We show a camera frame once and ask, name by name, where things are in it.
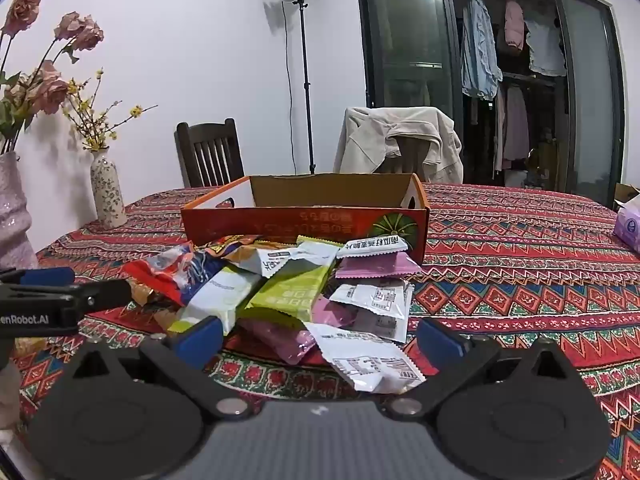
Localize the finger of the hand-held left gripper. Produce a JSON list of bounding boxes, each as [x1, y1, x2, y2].
[[0, 267, 77, 288], [0, 279, 133, 318]]

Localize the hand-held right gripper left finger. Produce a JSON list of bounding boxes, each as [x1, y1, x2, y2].
[[65, 315, 254, 421]]

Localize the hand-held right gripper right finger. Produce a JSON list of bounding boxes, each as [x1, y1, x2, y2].
[[388, 317, 577, 420]]

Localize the small gold snack packet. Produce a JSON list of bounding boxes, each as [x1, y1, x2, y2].
[[129, 282, 168, 307]]

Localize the white lime snack packet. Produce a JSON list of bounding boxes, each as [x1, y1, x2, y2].
[[167, 265, 268, 337]]

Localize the red blue snack packet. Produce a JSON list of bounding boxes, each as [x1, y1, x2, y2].
[[122, 242, 223, 308]]

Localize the pink snack packet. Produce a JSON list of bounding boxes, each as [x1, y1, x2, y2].
[[235, 317, 321, 367], [334, 251, 423, 281], [310, 295, 361, 333]]

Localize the orange yellow snack packet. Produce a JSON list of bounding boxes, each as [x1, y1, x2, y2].
[[200, 234, 263, 263]]

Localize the lime green snack packet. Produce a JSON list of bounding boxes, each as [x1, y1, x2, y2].
[[239, 236, 342, 325]]

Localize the orange cardboard box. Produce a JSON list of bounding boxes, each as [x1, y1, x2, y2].
[[180, 172, 431, 267]]

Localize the small yellow snack packet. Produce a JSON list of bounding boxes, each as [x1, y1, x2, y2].
[[14, 337, 47, 356]]

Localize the pink glitter vase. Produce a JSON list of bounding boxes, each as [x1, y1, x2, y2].
[[0, 152, 40, 271]]

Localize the floral ceramic vase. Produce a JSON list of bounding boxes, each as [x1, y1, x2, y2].
[[90, 149, 128, 228]]

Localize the yellow flower branches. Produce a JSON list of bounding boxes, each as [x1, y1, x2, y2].
[[62, 67, 158, 153]]

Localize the brown wooden chair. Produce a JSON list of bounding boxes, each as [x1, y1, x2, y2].
[[385, 135, 431, 183]]

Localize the dark wooden chair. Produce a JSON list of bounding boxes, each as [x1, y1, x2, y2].
[[175, 118, 246, 188]]

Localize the beige jacket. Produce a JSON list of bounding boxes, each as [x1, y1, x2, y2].
[[334, 106, 463, 184]]

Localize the purple tissue pack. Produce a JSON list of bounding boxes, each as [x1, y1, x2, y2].
[[612, 202, 640, 253]]

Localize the hanging pale pink clothes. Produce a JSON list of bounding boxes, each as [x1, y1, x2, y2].
[[495, 85, 531, 171]]

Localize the open brown cardboard box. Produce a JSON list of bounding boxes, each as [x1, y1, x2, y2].
[[612, 182, 640, 211]]

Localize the hanging denim shirt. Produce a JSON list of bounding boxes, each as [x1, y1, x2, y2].
[[461, 0, 503, 101]]

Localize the hanging white shirt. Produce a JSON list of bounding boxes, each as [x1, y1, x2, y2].
[[525, 15, 568, 77]]

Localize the hanging pink garment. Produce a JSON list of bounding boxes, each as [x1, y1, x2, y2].
[[504, 0, 526, 51]]

